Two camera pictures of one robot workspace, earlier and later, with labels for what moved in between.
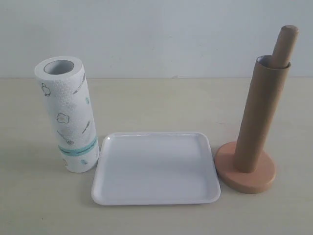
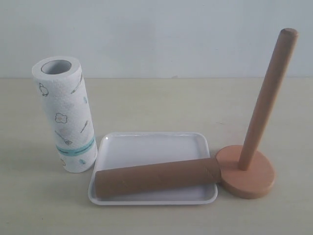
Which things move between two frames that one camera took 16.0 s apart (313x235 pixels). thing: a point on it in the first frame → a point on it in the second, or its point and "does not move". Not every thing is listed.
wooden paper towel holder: [264, 176] does not move
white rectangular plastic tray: [156, 168] does not move
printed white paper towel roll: [65, 89] does not move
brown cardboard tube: [269, 83] → [119, 181]
